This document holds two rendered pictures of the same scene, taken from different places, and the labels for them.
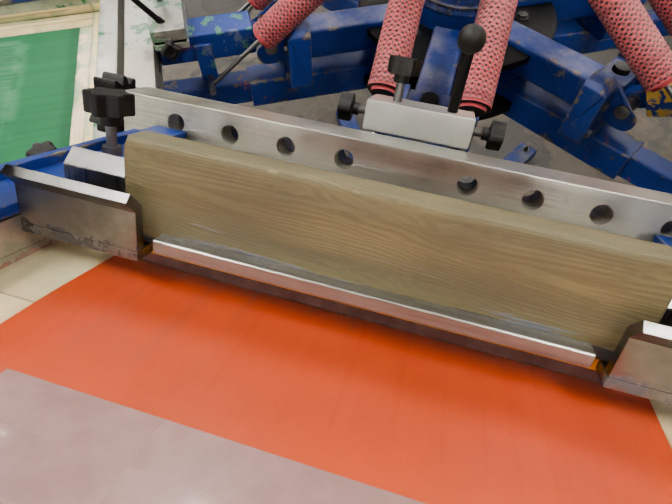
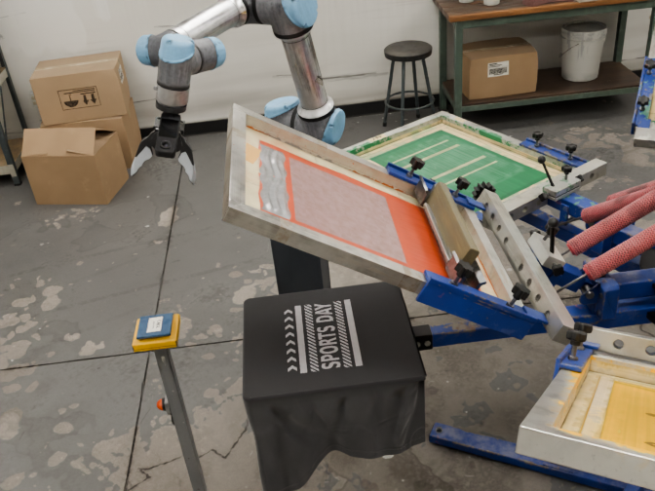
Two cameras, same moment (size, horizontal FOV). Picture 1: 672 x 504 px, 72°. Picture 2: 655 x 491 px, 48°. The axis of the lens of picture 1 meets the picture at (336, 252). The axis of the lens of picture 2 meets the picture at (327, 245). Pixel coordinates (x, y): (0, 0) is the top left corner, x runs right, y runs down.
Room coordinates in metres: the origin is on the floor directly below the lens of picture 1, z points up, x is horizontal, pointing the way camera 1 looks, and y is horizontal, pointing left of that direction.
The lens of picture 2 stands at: (-0.65, -1.49, 2.29)
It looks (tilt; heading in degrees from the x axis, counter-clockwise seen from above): 32 degrees down; 72
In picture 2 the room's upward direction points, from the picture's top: 6 degrees counter-clockwise
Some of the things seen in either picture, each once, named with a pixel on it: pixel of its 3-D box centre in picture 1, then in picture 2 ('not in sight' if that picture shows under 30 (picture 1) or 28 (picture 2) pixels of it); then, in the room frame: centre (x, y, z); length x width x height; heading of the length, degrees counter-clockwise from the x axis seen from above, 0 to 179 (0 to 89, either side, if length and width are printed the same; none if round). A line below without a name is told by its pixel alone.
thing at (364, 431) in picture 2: not in sight; (343, 439); (-0.22, -0.13, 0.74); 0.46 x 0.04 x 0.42; 164
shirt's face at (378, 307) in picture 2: not in sight; (327, 334); (-0.16, 0.07, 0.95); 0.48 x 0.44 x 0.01; 164
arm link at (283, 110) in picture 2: not in sight; (285, 119); (-0.04, 0.66, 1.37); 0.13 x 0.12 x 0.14; 131
